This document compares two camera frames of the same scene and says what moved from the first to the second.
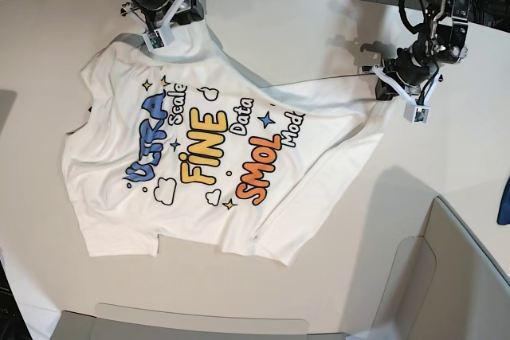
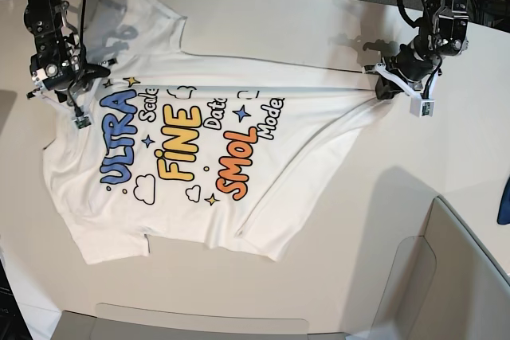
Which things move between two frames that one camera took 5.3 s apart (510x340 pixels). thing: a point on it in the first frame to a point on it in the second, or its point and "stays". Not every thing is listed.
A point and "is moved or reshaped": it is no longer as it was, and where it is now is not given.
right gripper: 413,65 stays
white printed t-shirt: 169,144 is moved or reshaped
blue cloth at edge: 503,216 stays
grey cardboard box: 443,283 stays
